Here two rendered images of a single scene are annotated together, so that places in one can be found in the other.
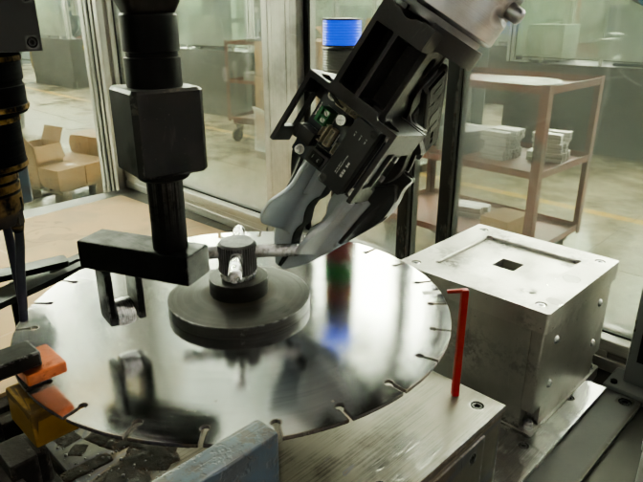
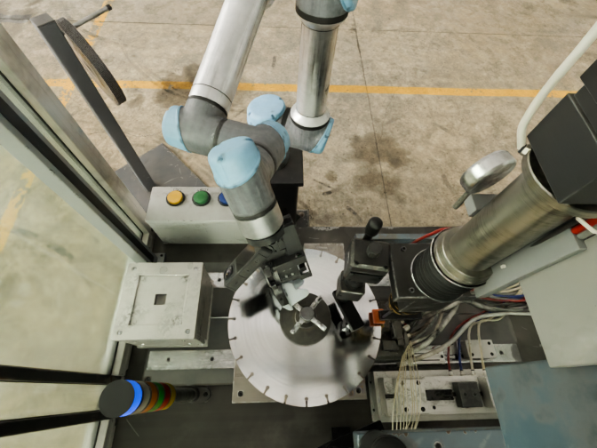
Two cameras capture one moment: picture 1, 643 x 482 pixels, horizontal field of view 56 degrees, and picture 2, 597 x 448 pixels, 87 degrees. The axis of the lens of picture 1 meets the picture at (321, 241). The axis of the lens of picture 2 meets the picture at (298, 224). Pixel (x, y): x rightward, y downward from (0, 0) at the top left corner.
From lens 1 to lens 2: 75 cm
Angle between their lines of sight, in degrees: 91
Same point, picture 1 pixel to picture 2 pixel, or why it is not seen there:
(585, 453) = (208, 265)
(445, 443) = not seen: hidden behind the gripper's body
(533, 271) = (161, 287)
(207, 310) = (322, 314)
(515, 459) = not seen: hidden behind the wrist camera
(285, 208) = (295, 295)
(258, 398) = (333, 271)
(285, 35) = not seen: outside the picture
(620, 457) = (200, 258)
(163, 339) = (338, 316)
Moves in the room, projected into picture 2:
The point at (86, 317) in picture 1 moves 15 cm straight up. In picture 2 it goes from (352, 350) to (370, 340)
